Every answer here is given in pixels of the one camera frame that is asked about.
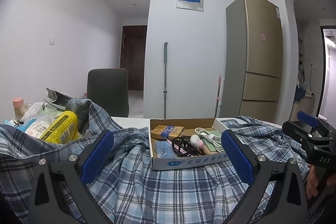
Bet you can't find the pink lidded jar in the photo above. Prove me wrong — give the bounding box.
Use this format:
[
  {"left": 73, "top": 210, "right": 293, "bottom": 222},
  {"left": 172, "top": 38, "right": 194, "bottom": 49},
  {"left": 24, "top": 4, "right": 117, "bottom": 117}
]
[{"left": 12, "top": 98, "right": 25, "bottom": 116}]

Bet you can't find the yellow spray can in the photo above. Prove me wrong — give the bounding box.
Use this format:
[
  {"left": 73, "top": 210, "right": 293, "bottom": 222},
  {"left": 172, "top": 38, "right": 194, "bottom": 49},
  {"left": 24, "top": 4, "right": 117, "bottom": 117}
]
[{"left": 39, "top": 111, "right": 79, "bottom": 144}]

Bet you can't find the black cord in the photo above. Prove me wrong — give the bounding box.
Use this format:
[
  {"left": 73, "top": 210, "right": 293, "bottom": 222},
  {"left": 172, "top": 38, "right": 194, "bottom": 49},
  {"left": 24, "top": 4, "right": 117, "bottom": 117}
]
[{"left": 172, "top": 135, "right": 195, "bottom": 157}]

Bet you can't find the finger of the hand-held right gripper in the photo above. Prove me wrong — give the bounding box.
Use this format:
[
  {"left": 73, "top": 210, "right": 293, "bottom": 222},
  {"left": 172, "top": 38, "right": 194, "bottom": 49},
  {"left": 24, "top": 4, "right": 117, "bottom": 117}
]
[
  {"left": 297, "top": 111, "right": 336, "bottom": 136},
  {"left": 282, "top": 120, "right": 315, "bottom": 144}
]

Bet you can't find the blue tissue pack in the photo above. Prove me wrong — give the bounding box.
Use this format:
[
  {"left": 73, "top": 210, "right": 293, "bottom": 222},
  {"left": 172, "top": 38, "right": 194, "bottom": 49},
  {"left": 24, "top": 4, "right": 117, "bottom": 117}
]
[{"left": 155, "top": 140, "right": 177, "bottom": 159}]

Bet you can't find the blue plaid shirt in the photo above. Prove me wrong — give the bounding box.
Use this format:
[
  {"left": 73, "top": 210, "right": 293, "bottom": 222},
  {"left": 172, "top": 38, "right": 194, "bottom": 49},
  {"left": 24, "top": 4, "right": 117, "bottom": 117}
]
[{"left": 0, "top": 98, "right": 336, "bottom": 224}]

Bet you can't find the pink and white soft item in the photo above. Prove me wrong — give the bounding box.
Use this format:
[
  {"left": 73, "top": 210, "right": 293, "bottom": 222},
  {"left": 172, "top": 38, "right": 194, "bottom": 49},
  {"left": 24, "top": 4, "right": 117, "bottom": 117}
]
[{"left": 189, "top": 134, "right": 219, "bottom": 156}]

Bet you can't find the white cable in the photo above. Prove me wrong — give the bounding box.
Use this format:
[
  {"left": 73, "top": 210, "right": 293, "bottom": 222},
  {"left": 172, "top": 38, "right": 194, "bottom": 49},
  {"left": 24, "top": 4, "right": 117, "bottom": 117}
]
[{"left": 194, "top": 127, "right": 223, "bottom": 152}]

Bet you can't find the white labelled packet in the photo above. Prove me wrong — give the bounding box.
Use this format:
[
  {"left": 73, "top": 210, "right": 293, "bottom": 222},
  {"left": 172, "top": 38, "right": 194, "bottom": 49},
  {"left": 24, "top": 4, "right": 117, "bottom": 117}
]
[{"left": 17, "top": 116, "right": 53, "bottom": 139}]

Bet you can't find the gold refrigerator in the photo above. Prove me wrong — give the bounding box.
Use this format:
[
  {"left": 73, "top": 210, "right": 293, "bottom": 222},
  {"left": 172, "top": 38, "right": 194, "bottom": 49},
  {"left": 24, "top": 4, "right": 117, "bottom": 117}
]
[{"left": 219, "top": 0, "right": 284, "bottom": 125}]

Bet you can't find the gold rectangular box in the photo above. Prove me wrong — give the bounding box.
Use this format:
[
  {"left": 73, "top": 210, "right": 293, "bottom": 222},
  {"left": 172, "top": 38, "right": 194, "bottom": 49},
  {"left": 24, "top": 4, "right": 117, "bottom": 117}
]
[{"left": 152, "top": 125, "right": 185, "bottom": 140}]

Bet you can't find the dark office chair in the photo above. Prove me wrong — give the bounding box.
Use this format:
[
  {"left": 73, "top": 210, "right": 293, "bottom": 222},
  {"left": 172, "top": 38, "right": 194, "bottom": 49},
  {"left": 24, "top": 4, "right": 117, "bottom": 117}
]
[{"left": 87, "top": 68, "right": 130, "bottom": 118}]

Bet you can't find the shallow cardboard box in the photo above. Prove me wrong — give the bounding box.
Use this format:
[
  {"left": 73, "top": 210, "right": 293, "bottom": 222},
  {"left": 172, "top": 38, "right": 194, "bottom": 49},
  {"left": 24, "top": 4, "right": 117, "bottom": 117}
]
[{"left": 149, "top": 118, "right": 238, "bottom": 170}]

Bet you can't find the grey mop handle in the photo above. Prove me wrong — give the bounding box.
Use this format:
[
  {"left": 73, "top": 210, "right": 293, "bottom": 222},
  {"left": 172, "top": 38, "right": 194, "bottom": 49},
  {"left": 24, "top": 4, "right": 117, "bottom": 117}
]
[{"left": 163, "top": 42, "right": 169, "bottom": 119}]

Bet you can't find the dark brown door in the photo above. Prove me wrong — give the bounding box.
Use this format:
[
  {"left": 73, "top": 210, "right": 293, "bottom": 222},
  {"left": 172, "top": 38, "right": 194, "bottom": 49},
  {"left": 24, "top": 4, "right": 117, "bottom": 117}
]
[{"left": 120, "top": 25, "right": 147, "bottom": 91}]

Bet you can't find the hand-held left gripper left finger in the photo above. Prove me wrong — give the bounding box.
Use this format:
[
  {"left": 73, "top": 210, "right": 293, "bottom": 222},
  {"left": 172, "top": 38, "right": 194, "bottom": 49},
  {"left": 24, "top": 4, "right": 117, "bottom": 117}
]
[{"left": 28, "top": 130, "right": 116, "bottom": 224}]

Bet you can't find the blue hanging cloth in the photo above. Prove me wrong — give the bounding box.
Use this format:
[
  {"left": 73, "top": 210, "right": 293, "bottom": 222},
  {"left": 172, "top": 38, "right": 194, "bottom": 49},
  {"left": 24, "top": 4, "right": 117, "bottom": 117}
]
[{"left": 294, "top": 84, "right": 306, "bottom": 102}]

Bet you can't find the clear plastic bag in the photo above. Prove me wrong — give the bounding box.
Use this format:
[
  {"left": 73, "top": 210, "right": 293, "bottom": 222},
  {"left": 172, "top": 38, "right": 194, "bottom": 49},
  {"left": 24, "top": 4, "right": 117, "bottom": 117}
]
[{"left": 24, "top": 102, "right": 63, "bottom": 122}]

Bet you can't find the person's right hand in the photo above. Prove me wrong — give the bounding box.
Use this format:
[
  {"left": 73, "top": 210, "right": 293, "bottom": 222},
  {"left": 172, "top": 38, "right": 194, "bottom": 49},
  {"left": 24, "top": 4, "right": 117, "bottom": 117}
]
[{"left": 306, "top": 164, "right": 319, "bottom": 199}]

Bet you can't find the green leather pouch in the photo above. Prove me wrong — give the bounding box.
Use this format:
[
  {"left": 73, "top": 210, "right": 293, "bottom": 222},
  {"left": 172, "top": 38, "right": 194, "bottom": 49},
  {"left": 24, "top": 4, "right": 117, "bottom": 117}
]
[{"left": 201, "top": 130, "right": 225, "bottom": 153}]

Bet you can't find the pink handled broom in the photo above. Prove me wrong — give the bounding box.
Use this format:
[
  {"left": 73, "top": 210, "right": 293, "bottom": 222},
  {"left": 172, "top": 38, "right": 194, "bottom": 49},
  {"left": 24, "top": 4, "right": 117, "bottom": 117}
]
[{"left": 214, "top": 74, "right": 222, "bottom": 119}]

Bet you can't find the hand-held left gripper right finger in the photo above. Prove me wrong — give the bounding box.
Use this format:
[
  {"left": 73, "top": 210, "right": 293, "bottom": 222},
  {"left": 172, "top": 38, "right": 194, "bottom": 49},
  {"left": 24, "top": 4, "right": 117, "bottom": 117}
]
[{"left": 220, "top": 130, "right": 309, "bottom": 224}]

